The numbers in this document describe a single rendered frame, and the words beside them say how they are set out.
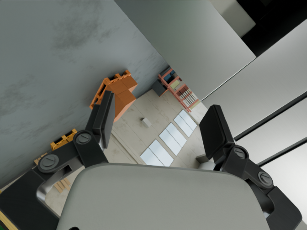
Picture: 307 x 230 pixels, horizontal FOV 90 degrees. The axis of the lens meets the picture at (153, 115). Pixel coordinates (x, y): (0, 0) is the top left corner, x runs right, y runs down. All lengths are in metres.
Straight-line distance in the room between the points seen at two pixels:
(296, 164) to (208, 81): 0.21
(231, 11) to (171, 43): 0.17
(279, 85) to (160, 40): 0.21
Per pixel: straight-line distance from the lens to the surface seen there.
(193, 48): 0.29
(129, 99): 3.84
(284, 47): 0.32
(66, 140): 5.95
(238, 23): 0.42
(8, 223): 5.19
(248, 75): 0.30
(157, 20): 0.31
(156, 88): 9.69
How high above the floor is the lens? 1.37
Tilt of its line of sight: 1 degrees up
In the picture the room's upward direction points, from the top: 139 degrees clockwise
